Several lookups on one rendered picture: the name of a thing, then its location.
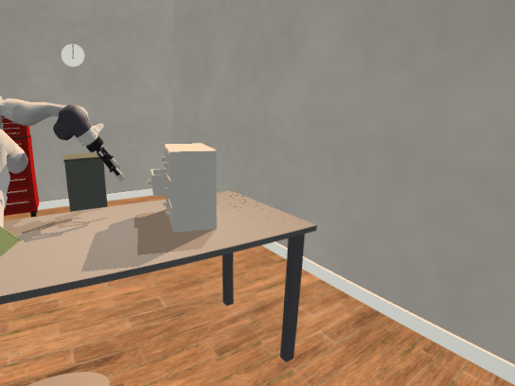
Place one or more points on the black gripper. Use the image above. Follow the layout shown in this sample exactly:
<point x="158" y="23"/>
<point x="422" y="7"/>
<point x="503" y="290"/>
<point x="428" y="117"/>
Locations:
<point x="102" y="153"/>

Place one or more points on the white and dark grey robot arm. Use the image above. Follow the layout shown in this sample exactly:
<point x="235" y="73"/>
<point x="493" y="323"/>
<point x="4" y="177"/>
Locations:
<point x="72" y="120"/>

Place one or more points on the white chest of drawers with wooden top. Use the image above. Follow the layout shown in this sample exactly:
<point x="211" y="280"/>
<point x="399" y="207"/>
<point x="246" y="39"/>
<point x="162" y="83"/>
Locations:
<point x="193" y="187"/>

